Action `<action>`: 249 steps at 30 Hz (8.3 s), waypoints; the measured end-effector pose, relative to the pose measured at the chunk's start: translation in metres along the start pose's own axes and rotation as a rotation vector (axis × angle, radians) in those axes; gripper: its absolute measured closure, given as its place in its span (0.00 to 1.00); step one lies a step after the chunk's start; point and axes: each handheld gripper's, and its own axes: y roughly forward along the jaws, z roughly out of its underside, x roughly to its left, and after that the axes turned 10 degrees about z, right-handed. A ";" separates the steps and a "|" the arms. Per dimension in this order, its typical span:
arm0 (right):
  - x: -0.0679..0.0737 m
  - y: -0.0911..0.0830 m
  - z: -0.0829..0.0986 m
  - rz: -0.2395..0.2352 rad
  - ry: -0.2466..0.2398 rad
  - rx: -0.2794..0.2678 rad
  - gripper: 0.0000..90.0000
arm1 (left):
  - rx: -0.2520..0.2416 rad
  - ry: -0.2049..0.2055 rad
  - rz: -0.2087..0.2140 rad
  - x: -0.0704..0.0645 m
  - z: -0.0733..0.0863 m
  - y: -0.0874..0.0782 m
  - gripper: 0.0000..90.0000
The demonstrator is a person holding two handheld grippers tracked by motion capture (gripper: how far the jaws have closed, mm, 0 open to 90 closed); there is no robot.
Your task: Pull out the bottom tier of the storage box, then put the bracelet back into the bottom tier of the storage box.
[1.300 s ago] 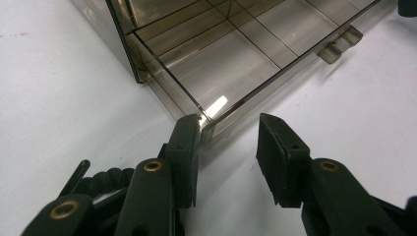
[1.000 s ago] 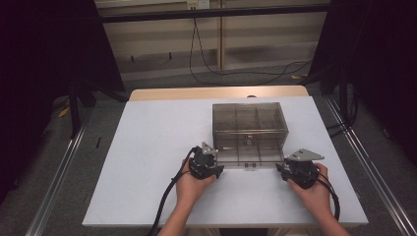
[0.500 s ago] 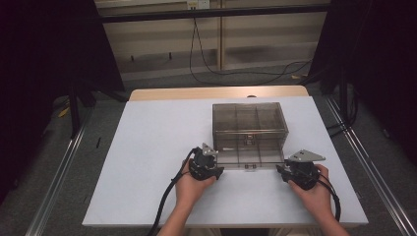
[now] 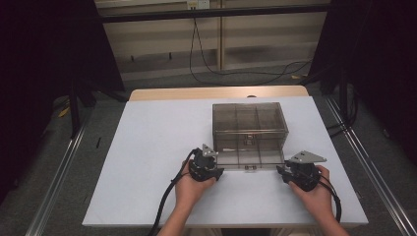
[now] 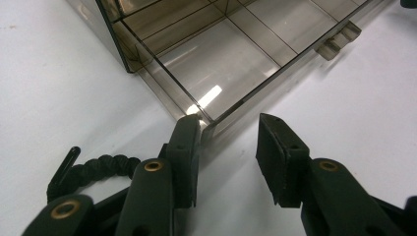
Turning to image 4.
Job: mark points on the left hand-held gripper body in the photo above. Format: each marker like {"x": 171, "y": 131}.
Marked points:
{"x": 201, "y": 167}

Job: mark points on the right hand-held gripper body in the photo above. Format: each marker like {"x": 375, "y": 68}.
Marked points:
{"x": 305, "y": 175}

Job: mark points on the smoky transparent drawer cabinet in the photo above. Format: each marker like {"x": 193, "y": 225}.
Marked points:
{"x": 249, "y": 108}

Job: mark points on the person's right hand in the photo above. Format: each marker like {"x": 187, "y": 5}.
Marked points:
{"x": 316, "y": 203}

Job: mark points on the person's left hand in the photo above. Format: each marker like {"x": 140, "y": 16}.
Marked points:
{"x": 188, "y": 195}

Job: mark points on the white table sheet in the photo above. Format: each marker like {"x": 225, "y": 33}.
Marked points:
{"x": 147, "y": 131}

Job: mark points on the wooden table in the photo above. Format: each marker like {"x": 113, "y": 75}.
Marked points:
{"x": 196, "y": 92}

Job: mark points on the black metal stand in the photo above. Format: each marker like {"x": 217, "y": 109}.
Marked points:
{"x": 342, "y": 95}
{"x": 74, "y": 111}

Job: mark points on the small black floor stick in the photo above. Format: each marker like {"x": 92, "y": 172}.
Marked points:
{"x": 98, "y": 142}

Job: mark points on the black curtain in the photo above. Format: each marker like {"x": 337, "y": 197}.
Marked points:
{"x": 377, "y": 49}
{"x": 39, "y": 65}

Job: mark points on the yellow floor tape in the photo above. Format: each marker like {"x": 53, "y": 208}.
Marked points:
{"x": 64, "y": 111}

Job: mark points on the black horizontal bar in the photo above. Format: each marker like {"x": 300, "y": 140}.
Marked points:
{"x": 213, "y": 13}

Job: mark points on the metal floor rail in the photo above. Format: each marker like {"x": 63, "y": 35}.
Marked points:
{"x": 377, "y": 177}
{"x": 59, "y": 183}

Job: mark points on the white wall socket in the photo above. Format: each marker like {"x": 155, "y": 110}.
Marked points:
{"x": 198, "y": 4}

